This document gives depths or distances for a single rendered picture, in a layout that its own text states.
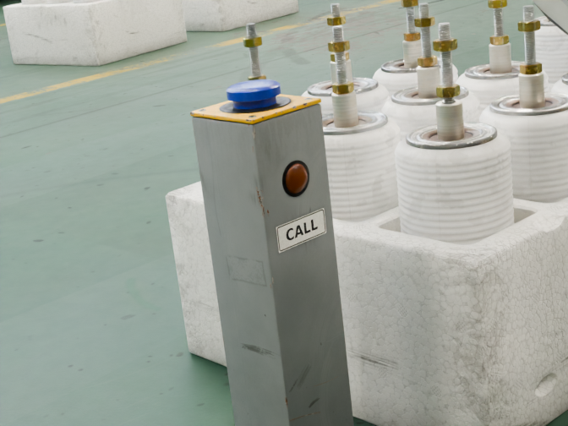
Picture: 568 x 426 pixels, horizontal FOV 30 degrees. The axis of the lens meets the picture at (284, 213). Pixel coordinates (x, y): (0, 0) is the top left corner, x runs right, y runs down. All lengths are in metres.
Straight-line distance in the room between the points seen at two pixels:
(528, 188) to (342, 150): 0.17
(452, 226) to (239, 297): 0.18
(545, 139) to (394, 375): 0.24
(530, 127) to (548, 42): 0.48
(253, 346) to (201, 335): 0.30
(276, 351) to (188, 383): 0.29
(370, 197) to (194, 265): 0.22
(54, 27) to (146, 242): 1.82
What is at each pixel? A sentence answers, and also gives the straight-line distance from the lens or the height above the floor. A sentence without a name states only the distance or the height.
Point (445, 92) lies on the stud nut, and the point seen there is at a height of 0.29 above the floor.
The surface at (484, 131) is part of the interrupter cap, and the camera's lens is 0.89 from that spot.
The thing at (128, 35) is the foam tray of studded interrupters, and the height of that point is 0.07.
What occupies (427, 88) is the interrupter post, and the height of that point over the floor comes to 0.26.
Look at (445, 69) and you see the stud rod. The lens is 0.88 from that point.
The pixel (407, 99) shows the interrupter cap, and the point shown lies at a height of 0.25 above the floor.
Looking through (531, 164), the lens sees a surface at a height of 0.21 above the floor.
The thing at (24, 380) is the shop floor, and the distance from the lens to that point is 1.16.
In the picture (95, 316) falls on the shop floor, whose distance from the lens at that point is 1.29.
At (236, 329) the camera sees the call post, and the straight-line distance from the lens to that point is 0.83.
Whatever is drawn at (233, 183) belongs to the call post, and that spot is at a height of 0.26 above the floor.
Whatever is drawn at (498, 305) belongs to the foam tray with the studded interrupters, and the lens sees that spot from 0.85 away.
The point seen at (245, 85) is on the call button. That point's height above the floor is 0.33.
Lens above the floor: 0.47
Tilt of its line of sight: 18 degrees down
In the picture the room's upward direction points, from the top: 7 degrees counter-clockwise
